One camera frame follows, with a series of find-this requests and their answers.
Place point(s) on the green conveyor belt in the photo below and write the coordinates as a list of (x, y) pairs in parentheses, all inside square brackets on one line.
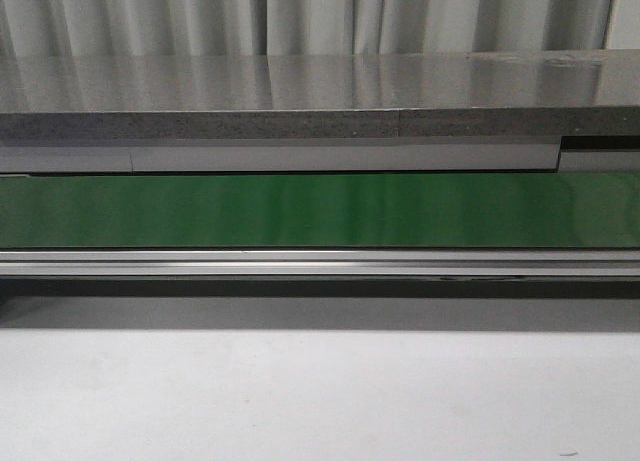
[(502, 210)]

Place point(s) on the grey stone counter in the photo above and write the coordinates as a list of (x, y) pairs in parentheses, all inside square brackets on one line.
[(567, 111)]

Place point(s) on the white pleated curtain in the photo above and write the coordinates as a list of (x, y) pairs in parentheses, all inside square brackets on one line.
[(323, 27)]

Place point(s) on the aluminium conveyor side rail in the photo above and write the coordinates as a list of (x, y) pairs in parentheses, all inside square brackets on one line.
[(429, 263)]

